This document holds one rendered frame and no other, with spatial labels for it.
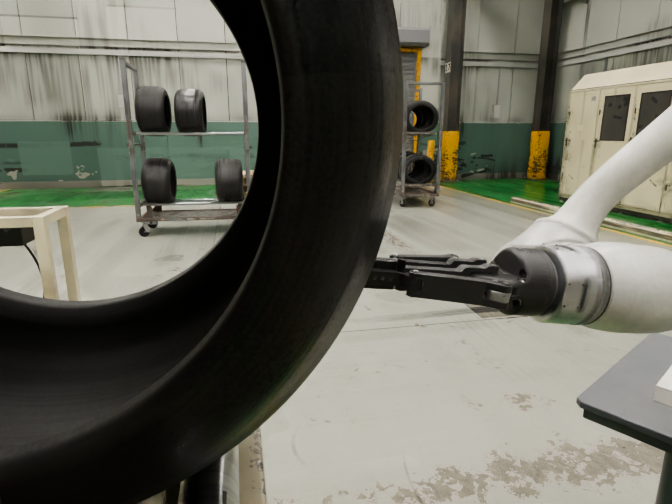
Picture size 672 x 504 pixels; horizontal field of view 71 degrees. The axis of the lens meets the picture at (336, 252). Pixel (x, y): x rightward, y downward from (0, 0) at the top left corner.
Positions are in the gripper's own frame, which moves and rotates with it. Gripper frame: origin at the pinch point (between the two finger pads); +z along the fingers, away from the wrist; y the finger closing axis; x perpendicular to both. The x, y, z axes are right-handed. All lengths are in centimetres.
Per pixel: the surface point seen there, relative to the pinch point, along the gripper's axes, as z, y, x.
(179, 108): 73, -521, -29
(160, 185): 89, -520, 57
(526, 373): -137, -146, 88
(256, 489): 9.4, 8.7, 18.1
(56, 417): 27.9, 0.7, 15.9
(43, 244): 95, -191, 49
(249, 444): 9.8, 2.2, 18.2
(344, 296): 5.7, 15.8, -2.6
